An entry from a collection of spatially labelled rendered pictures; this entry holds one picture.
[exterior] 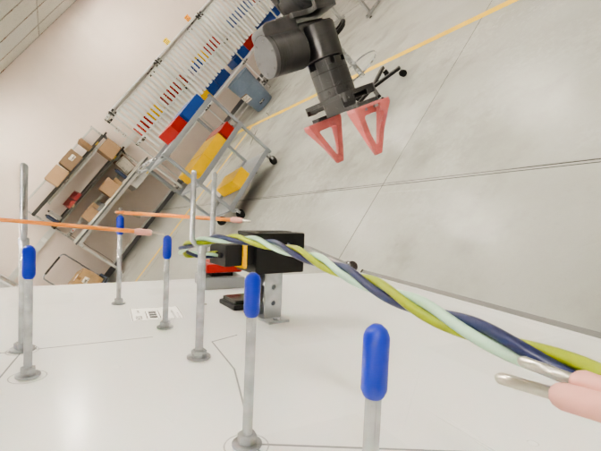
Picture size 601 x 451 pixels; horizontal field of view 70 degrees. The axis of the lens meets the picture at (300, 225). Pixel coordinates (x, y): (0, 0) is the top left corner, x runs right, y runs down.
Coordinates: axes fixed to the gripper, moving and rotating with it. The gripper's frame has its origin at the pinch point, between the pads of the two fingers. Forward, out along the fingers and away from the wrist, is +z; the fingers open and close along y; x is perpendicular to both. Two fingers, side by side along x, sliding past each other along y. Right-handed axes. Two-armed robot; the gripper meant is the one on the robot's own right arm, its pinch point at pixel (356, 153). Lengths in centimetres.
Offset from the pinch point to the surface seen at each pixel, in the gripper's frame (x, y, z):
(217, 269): -27.1, -1.8, 6.9
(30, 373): -47, 21, 2
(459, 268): 86, -69, 71
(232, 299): -29.7, 8.4, 8.3
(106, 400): -44, 26, 4
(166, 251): -35.0, 13.7, -0.7
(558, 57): 201, -71, 7
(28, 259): -44.4, 21.1, -5.0
